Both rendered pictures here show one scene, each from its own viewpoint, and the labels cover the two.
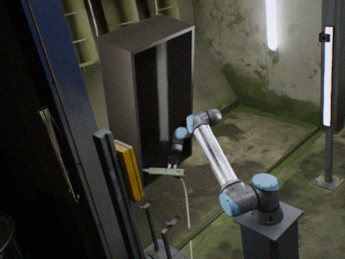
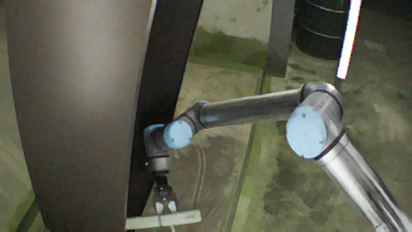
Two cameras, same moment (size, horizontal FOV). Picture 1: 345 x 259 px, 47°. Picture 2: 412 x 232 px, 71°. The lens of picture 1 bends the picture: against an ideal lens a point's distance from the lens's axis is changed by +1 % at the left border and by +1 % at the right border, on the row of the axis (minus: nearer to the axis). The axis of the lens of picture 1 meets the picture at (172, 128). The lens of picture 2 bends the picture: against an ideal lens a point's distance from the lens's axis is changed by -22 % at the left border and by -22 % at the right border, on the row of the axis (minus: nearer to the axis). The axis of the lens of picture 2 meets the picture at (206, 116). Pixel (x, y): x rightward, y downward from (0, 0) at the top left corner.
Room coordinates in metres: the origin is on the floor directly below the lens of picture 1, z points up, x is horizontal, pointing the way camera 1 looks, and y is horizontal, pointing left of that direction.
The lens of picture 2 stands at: (2.00, 0.45, 1.66)
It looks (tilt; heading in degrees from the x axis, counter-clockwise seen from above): 39 degrees down; 321
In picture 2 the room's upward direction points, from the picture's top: 2 degrees clockwise
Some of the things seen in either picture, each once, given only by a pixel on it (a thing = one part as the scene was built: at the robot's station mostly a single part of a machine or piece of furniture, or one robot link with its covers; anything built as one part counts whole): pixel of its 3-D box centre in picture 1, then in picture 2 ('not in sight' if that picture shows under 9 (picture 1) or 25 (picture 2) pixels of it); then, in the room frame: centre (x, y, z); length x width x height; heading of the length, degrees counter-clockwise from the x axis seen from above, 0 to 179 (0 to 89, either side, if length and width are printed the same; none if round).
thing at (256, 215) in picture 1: (267, 208); not in sight; (1.87, -0.48, 0.69); 0.19 x 0.19 x 0.10
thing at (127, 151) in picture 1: (125, 171); not in sight; (1.43, 0.23, 1.42); 0.12 x 0.06 x 0.26; 39
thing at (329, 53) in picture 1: (328, 79); (352, 17); (2.83, -1.27, 1.02); 0.06 x 0.02 x 0.83; 39
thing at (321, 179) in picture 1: (328, 181); not in sight; (2.85, -1.30, 0.01); 0.20 x 0.20 x 0.01; 39
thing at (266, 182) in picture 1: (264, 191); not in sight; (1.87, -0.47, 0.83); 0.17 x 0.15 x 0.18; 104
